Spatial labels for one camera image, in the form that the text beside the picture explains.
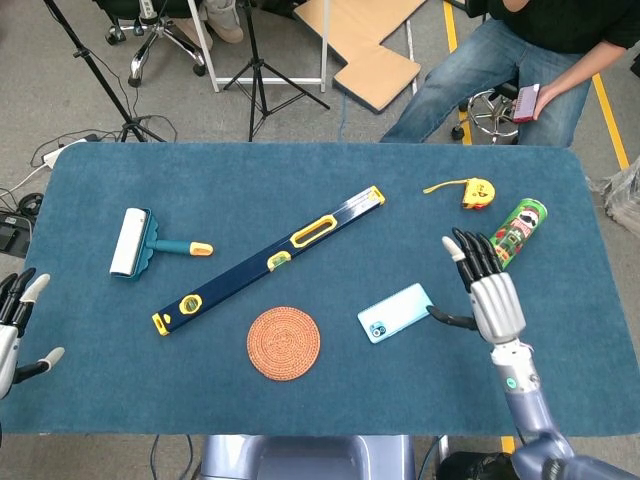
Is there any black bin bag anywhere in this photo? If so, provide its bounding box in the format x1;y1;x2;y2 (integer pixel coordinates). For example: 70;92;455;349
436;450;518;480

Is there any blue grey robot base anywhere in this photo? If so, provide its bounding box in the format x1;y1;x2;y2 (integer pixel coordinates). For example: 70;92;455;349
199;433;417;480

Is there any white power strip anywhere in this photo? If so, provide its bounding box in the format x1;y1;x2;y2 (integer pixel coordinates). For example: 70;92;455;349
41;141;86;169

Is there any black light stand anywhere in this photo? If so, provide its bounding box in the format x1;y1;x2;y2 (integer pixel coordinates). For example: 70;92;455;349
42;0;167;144

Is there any green Pringles can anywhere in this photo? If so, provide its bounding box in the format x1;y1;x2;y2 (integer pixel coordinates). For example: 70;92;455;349
488;197;548;273

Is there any tan cardboard sheet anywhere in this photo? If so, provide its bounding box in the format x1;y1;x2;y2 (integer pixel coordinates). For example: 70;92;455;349
292;0;427;114

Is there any clear plastic bag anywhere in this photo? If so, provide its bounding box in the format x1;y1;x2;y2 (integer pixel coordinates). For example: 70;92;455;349
597;162;640;239

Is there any navy yellow spirit level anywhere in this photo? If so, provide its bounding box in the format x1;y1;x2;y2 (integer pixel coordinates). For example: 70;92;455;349
151;185;387;337

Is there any beige shoe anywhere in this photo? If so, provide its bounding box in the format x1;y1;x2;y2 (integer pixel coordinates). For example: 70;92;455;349
204;0;245;44

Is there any black stool with chrome base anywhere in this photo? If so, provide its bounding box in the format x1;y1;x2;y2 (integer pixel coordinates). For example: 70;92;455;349
450;80;522;146

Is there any round woven orange coaster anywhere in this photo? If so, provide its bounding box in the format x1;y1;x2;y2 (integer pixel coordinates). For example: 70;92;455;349
246;306;322;382

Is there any office chair chrome base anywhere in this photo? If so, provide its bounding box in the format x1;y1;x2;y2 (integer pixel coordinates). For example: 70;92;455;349
97;0;208;89

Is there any smartphone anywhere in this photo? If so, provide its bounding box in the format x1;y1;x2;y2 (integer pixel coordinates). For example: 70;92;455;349
356;282;435;345

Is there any seated person in jeans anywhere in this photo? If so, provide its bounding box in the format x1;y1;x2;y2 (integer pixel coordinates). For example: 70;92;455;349
379;0;640;148

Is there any teal white lint roller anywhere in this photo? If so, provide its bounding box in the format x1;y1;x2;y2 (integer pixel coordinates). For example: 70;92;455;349
108;207;215;281

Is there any blue table mat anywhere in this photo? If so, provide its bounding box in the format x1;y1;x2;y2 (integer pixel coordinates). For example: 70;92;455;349
0;141;640;437

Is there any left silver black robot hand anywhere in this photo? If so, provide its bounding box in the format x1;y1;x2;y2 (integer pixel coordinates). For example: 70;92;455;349
0;267;66;401

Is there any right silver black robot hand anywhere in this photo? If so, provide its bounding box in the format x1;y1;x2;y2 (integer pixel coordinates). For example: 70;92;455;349
426;227;527;345

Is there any black camera tripod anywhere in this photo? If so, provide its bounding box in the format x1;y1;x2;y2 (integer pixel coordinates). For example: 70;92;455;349
222;0;331;143

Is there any black foot pedal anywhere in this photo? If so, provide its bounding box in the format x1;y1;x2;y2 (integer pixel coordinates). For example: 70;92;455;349
0;209;34;259

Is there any yellow tape measure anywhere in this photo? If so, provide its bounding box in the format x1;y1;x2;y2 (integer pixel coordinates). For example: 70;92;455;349
422;177;497;211

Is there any white metal frame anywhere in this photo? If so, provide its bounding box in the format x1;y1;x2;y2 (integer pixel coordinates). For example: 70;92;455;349
186;0;329;94

